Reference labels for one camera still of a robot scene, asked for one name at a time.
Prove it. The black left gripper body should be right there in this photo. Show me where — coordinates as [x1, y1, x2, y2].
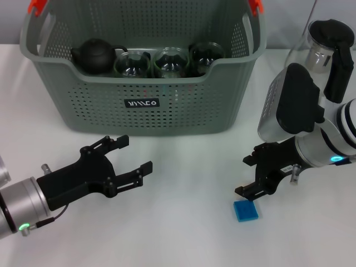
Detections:
[37, 146, 117, 211]

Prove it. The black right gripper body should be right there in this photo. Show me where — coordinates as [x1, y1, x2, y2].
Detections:
[254, 137, 305, 195]

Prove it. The blue square toy brick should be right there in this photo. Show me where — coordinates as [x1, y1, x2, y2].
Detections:
[233, 199, 261, 223]

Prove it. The glass teacup with black sleeve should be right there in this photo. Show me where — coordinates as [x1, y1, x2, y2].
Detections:
[113, 51, 152, 78]
[152, 46, 190, 78]
[189, 41, 225, 77]

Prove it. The grey perforated plastic storage bin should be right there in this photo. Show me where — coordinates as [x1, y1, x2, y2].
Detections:
[19, 0, 268, 137]

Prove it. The black clay teapot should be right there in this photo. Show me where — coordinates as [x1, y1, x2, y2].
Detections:
[71, 38, 128, 75]

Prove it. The right gripper cable with plug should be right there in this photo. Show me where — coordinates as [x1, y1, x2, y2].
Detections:
[289, 164, 301, 186]

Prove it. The gripper cable with plug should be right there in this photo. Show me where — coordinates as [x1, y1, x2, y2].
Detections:
[34, 164, 69, 230]
[289, 164, 301, 186]

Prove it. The left gripper cable with plug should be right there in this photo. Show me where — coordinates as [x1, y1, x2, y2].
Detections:
[34, 164, 69, 230]

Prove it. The glass pitcher with black handle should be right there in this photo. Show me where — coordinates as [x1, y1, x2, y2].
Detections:
[284, 18, 355, 104]

